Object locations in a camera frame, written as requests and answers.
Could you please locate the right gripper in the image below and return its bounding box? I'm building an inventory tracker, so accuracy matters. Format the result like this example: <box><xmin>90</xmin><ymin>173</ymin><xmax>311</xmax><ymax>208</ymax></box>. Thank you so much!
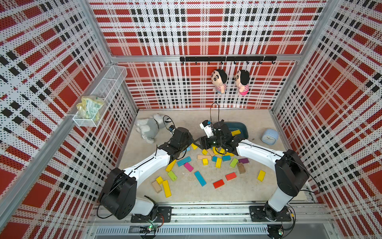
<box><xmin>193</xmin><ymin>135</ymin><xmax>224</xmax><ymax>149</ymax></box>

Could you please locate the yellow bar block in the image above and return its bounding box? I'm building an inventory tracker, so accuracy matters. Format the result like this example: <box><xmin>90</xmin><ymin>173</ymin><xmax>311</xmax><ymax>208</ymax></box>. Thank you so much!
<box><xmin>191</xmin><ymin>143</ymin><xmax>198</xmax><ymax>150</ymax></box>

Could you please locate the large yellow block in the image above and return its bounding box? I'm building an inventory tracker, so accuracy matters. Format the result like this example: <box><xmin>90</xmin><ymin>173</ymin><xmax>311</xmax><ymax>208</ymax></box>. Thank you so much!
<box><xmin>165</xmin><ymin>159</ymin><xmax>177</xmax><ymax>172</ymax></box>

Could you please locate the long yellow block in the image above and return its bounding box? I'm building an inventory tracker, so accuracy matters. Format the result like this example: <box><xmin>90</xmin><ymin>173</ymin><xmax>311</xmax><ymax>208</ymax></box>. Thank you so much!
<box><xmin>162</xmin><ymin>180</ymin><xmax>172</xmax><ymax>198</ymax></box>

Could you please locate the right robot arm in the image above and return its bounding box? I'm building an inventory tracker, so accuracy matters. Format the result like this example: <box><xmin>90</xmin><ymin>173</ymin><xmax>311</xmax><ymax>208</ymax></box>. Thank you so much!
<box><xmin>194</xmin><ymin>120</ymin><xmax>309</xmax><ymax>214</ymax></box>

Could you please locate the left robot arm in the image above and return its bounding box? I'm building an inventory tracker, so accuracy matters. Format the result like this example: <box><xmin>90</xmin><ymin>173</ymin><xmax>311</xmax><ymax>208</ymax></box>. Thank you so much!
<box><xmin>98</xmin><ymin>127</ymin><xmax>194</xmax><ymax>221</ymax></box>

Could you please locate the dark teal plastic bin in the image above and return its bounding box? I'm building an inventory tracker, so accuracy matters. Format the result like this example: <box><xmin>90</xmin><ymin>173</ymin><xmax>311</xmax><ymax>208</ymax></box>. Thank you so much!
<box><xmin>225</xmin><ymin>121</ymin><xmax>249</xmax><ymax>139</ymax></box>

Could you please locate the small teal block centre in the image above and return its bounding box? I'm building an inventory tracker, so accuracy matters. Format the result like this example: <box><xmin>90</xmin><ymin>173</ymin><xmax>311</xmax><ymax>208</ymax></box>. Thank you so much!
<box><xmin>222</xmin><ymin>155</ymin><xmax>231</xmax><ymax>162</ymax></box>

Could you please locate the natural wood long block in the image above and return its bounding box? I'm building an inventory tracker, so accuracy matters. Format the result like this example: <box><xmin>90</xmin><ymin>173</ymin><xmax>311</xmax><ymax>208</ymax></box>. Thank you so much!
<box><xmin>197</xmin><ymin>154</ymin><xmax>212</xmax><ymax>160</ymax></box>

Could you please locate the magenta block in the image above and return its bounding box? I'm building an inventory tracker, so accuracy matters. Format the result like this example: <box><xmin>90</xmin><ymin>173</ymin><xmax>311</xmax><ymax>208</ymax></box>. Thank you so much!
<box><xmin>184</xmin><ymin>162</ymin><xmax>194</xmax><ymax>172</ymax></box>

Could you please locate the light green block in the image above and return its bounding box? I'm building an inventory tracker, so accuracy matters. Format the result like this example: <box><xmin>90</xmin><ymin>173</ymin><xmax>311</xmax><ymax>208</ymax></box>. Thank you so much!
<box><xmin>230</xmin><ymin>158</ymin><xmax>239</xmax><ymax>168</ymax></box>

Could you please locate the purple block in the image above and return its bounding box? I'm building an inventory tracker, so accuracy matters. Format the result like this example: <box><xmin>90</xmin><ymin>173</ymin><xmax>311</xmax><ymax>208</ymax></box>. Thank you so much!
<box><xmin>238</xmin><ymin>158</ymin><xmax>249</xmax><ymax>164</ymax></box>

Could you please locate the grey plush husky toy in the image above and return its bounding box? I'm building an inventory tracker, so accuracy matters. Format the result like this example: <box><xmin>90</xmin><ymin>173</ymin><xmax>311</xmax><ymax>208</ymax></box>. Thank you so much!
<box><xmin>135</xmin><ymin>114</ymin><xmax>166</xmax><ymax>144</ymax></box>

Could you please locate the green block near-left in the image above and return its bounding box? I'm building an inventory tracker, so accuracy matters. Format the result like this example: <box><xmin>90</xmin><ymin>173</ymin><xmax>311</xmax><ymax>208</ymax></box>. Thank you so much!
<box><xmin>168</xmin><ymin>171</ymin><xmax>178</xmax><ymax>182</ymax></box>

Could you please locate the brown wooden block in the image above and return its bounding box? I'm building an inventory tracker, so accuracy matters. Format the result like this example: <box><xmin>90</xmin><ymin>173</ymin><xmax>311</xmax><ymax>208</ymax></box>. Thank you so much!
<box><xmin>236</xmin><ymin>162</ymin><xmax>246</xmax><ymax>174</ymax></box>

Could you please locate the red block right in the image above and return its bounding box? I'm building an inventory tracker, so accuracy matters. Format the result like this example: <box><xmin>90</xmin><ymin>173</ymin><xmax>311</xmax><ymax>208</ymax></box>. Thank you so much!
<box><xmin>225</xmin><ymin>172</ymin><xmax>237</xmax><ymax>181</ymax></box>

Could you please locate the red block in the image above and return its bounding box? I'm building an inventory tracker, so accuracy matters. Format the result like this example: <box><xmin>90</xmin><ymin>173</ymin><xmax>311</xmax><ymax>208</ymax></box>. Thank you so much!
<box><xmin>213</xmin><ymin>179</ymin><xmax>225</xmax><ymax>189</ymax></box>
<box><xmin>225</xmin><ymin>172</ymin><xmax>237</xmax><ymax>181</ymax></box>

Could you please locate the small yellow cube near-left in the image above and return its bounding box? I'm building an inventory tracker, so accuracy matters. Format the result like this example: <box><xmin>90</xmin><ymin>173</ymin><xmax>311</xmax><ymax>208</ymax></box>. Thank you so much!
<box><xmin>156</xmin><ymin>176</ymin><xmax>163</xmax><ymax>185</ymax></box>

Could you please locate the red block left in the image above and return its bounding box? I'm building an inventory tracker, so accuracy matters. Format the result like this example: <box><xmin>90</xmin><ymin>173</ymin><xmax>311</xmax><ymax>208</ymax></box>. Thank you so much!
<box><xmin>213</xmin><ymin>179</ymin><xmax>225</xmax><ymax>189</ymax></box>

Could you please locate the long teal block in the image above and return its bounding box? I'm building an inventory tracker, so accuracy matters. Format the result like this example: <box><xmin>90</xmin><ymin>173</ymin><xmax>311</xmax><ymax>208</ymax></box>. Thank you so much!
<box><xmin>194</xmin><ymin>171</ymin><xmax>207</xmax><ymax>187</ymax></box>

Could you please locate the light blue alarm clock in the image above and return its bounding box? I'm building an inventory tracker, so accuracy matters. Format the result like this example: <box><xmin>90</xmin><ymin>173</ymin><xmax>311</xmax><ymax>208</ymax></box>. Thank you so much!
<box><xmin>261</xmin><ymin>128</ymin><xmax>279</xmax><ymax>145</ymax></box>

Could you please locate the natural wood block near-left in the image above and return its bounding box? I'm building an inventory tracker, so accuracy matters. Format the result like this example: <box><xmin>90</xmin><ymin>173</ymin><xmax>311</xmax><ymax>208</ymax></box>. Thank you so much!
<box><xmin>152</xmin><ymin>181</ymin><xmax>162</xmax><ymax>194</ymax></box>

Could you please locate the blue-shirt hanging plush doll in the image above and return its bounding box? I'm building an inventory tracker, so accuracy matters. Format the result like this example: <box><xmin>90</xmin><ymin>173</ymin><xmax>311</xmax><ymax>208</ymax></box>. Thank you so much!
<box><xmin>211</xmin><ymin>69</ymin><xmax>227</xmax><ymax>94</ymax></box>

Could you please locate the pink-shirt hanging plush doll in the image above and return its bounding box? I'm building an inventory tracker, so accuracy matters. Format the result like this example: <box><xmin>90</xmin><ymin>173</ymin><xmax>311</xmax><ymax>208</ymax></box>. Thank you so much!
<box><xmin>234</xmin><ymin>70</ymin><xmax>250</xmax><ymax>96</ymax></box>

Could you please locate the yellow-green packet in basket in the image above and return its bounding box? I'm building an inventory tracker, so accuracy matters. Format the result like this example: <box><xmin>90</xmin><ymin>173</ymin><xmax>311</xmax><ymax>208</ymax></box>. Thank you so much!
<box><xmin>76</xmin><ymin>96</ymin><xmax>104</xmax><ymax>121</ymax></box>

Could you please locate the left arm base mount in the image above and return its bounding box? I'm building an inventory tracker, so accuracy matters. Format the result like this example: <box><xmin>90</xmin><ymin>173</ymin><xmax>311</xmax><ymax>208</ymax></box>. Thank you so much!
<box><xmin>130</xmin><ymin>206</ymin><xmax>173</xmax><ymax>223</ymax></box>

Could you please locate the black hook rail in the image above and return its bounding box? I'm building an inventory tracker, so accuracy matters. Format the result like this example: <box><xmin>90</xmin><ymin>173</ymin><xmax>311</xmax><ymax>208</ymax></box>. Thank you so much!
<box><xmin>180</xmin><ymin>56</ymin><xmax>277</xmax><ymax>63</ymax></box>

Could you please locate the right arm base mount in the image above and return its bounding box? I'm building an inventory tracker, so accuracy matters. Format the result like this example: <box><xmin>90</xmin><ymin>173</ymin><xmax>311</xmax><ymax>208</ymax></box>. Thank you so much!
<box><xmin>249</xmin><ymin>204</ymin><xmax>292</xmax><ymax>222</ymax></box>

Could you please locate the white wire wall basket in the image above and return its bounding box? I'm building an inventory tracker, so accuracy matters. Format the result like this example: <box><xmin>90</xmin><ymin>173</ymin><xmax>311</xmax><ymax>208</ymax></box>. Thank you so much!
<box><xmin>73</xmin><ymin>66</ymin><xmax>127</xmax><ymax>127</ymax></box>

